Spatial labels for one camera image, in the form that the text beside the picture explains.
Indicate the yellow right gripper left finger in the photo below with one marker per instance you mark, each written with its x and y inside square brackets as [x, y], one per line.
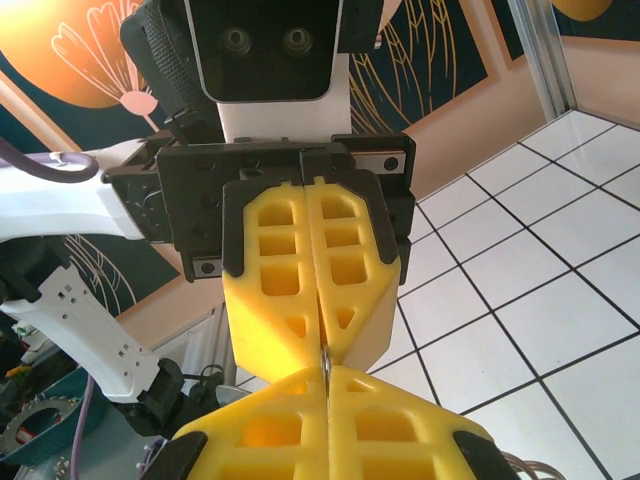
[310, 450]

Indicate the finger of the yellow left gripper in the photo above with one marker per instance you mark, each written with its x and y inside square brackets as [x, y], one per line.
[372, 300]
[245, 310]

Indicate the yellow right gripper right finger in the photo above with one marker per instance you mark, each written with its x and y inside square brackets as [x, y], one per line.
[345, 440]

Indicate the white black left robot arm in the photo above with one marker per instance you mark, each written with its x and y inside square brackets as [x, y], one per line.
[50, 205]

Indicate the teal plastic bin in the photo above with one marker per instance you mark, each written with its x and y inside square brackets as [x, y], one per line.
[90, 415]

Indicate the metal toothed sprocket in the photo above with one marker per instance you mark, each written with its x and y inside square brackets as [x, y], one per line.
[17, 425]

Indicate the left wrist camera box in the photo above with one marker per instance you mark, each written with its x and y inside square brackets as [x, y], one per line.
[270, 65]

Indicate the aluminium corner post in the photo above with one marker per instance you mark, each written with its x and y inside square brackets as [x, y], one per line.
[542, 50]

